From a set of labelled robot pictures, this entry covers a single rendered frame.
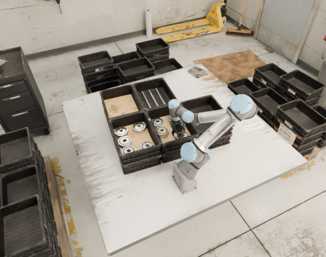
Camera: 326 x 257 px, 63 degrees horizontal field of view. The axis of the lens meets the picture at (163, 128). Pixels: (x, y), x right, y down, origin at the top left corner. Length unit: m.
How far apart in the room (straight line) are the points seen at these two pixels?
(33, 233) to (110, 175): 0.67
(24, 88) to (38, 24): 2.06
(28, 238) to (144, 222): 0.85
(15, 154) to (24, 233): 0.82
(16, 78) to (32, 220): 1.44
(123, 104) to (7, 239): 1.33
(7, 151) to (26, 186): 0.41
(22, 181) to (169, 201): 1.38
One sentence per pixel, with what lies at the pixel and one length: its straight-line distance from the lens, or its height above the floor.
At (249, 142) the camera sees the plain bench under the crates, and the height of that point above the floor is 0.70.
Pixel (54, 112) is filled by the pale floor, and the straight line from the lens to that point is 3.85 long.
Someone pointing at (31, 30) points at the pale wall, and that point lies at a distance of 5.04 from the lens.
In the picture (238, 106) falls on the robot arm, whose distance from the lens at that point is 1.56.
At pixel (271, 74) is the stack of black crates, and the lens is 3.80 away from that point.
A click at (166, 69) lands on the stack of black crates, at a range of 3.67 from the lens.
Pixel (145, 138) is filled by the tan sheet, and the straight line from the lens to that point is 2.06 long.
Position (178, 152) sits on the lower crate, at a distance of 2.02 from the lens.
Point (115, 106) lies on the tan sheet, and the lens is 2.38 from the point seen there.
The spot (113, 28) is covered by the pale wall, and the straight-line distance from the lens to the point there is 5.26.
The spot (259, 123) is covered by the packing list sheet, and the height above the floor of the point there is 0.70.
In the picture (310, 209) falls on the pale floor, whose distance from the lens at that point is 2.97.
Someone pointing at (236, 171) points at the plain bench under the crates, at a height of 0.70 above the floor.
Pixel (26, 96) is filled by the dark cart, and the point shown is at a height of 0.62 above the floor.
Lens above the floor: 2.33
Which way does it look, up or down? 45 degrees down
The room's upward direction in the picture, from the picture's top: 1 degrees counter-clockwise
